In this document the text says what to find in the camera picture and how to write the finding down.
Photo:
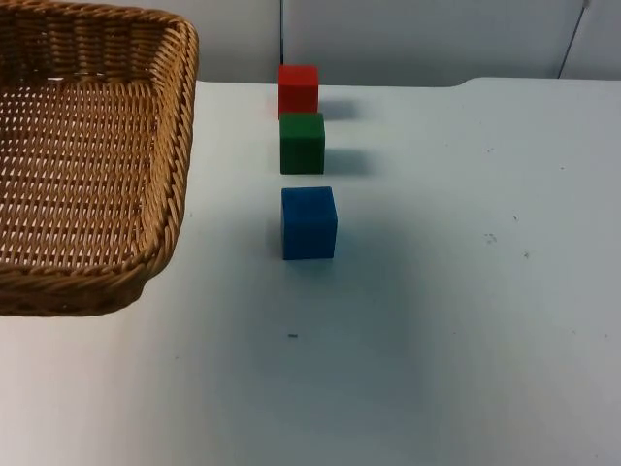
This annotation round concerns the pale brown wicker basket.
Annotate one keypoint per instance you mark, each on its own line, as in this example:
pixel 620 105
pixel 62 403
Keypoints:
pixel 87 170

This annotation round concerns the blue cube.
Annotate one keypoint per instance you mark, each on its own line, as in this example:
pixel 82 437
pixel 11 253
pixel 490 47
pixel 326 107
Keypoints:
pixel 308 224

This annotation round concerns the green cube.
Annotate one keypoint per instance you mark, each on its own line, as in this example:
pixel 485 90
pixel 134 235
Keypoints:
pixel 301 143

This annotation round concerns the red cube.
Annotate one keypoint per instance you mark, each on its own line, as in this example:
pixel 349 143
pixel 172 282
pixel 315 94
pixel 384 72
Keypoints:
pixel 298 89

